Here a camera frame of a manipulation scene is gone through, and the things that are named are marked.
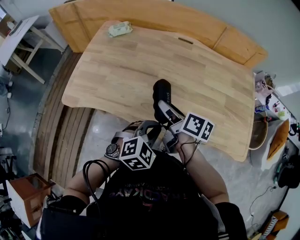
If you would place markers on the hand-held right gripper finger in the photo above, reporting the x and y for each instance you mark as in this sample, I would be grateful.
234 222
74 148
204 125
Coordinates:
164 106

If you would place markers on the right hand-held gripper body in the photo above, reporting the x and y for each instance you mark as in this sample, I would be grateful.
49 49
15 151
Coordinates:
197 126

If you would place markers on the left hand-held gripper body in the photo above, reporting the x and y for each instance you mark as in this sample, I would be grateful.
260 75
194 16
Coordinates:
137 152

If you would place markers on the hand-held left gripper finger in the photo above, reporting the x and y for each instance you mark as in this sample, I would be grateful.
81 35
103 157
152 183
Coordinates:
155 139
152 124

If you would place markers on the black glasses case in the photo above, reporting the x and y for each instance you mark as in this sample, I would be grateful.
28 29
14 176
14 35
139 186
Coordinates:
161 91

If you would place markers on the person's right forearm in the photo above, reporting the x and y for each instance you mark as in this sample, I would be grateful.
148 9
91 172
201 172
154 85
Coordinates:
206 175

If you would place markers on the person's left forearm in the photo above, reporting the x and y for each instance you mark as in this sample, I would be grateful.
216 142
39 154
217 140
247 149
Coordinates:
79 182

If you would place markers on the silver wristwatch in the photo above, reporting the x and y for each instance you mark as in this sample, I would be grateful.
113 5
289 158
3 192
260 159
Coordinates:
113 150

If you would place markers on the person's black printed t-shirt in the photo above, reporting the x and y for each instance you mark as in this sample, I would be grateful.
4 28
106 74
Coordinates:
152 206

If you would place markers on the round wooden stool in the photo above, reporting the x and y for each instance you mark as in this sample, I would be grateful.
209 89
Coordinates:
257 136

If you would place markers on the blue label water bottle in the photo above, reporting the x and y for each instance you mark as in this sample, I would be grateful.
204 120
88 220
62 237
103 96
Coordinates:
260 109

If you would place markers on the stack of wooden planks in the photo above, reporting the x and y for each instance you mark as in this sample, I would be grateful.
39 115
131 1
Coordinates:
58 131

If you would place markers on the orange cushion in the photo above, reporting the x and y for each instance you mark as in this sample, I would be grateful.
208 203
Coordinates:
279 140

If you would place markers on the pale green wipes packet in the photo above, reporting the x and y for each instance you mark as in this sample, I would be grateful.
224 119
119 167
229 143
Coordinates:
120 29

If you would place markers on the black bag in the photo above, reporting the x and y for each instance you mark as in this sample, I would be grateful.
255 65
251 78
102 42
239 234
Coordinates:
289 172

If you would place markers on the small brown wooden cabinet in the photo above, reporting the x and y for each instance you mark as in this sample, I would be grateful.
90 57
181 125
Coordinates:
28 199

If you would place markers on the orange striped box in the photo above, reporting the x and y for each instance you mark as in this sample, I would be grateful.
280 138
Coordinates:
276 222

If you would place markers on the white table with wooden legs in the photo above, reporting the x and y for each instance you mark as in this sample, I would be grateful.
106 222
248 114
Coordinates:
16 37

